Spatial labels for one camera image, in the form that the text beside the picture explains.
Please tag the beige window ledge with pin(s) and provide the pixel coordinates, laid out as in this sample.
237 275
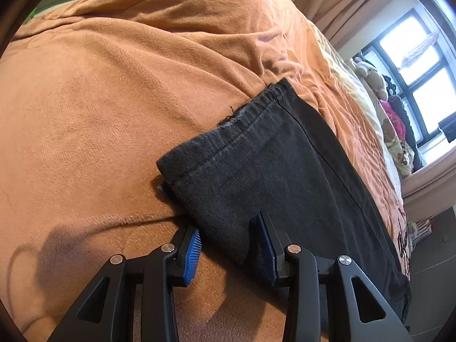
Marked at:
427 192

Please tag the black plush toy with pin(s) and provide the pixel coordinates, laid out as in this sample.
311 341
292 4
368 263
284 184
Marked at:
390 83

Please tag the dark hanging garment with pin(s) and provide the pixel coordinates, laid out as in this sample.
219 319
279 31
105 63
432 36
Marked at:
448 124

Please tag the pink plush toy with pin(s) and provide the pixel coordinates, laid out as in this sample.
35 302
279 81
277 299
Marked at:
390 117

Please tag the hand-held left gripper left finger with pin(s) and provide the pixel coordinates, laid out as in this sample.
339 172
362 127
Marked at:
192 253

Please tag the striped gift bag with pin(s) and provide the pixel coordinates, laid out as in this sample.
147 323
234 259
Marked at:
422 229

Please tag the black framed window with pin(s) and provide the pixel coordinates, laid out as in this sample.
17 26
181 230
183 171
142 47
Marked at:
431 85

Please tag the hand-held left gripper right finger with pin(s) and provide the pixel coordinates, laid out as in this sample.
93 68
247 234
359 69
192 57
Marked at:
267 245

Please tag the pink curtain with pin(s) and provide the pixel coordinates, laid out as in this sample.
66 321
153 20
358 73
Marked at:
349 3

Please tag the orange blanket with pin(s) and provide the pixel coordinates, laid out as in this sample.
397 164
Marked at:
89 114

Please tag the black pants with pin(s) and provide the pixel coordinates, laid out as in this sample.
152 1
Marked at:
267 156

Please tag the floral hanging garment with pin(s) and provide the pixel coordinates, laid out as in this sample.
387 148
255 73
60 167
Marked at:
422 48

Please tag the bear print pillow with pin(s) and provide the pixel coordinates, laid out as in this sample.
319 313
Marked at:
395 149

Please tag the white plush toy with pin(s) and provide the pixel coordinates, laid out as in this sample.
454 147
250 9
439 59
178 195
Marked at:
370 74

